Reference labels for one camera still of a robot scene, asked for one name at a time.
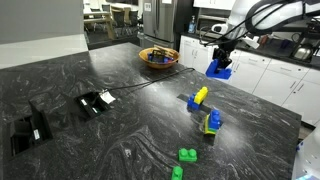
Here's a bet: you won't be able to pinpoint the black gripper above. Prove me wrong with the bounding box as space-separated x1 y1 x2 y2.
212 39 240 75

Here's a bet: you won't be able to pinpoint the large blue building block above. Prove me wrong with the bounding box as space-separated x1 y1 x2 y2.
205 58 234 81

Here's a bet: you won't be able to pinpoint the yellow building block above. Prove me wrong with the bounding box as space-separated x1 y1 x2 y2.
193 86 210 106

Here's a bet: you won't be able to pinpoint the small blue building block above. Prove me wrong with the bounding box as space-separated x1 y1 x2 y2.
186 92 202 112

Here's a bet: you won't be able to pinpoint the blue building block on stack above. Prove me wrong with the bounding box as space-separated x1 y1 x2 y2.
208 109 223 131

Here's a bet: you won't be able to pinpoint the wide green building block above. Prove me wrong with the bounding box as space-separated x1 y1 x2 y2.
178 147 199 163

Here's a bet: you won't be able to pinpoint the narrow green building block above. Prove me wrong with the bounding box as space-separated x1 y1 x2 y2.
170 165 184 180

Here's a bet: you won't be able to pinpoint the stainless steel microwave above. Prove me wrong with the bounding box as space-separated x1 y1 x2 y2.
195 14 231 40

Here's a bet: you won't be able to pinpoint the blue soap bottle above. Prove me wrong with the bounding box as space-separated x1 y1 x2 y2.
187 15 197 35

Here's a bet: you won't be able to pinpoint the white base cabinets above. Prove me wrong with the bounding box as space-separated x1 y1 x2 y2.
178 34 320 127

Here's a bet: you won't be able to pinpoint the wooden bowl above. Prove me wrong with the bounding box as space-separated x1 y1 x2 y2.
138 46 182 70

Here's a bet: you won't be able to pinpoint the short black tape patch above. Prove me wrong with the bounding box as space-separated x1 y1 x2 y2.
201 133 217 147

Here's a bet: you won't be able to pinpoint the stainless steel refrigerator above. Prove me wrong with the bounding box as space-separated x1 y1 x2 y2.
142 0 195 44

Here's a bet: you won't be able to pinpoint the white plug adapter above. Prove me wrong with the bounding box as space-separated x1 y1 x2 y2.
99 90 117 105

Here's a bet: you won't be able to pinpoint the white device with blue part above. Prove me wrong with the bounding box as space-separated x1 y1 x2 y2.
291 122 320 180

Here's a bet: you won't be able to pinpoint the wooden dining table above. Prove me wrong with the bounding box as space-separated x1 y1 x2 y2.
83 11 117 41

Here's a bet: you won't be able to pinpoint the small pop-up outlet box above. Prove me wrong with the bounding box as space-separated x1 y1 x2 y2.
73 91 112 122

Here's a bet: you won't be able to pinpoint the large pop-up outlet box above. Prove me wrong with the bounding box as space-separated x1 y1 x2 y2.
8 100 55 158

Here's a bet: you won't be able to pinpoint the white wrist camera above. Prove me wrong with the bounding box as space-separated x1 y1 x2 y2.
242 35 261 51

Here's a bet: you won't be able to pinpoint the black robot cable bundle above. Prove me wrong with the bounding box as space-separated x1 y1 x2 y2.
199 0 320 48

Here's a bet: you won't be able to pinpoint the white wall cabinet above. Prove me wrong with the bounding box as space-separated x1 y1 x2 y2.
192 0 237 12

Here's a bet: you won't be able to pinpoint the black power cable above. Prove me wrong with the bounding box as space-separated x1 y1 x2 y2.
98 67 196 95

